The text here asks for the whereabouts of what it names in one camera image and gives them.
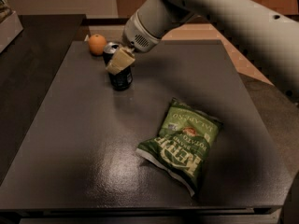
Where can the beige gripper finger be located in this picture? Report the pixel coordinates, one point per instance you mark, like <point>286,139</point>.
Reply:
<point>121,59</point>

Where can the orange fruit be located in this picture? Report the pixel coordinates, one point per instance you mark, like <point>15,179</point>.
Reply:
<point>96,44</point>

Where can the black pepsi can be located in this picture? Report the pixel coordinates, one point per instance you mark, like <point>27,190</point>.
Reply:
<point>123,79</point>

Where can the white box on counter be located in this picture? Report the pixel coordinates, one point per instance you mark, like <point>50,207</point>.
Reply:
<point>10,25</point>

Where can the green jalapeno chip bag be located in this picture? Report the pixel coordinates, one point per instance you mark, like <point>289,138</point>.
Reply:
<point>183,143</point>

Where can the dark side counter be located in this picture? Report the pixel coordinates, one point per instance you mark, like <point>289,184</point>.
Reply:
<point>27,68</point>

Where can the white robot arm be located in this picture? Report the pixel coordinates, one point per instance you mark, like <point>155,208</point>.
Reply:
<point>267,38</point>

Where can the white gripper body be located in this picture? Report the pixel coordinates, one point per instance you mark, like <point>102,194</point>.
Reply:
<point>135,36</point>

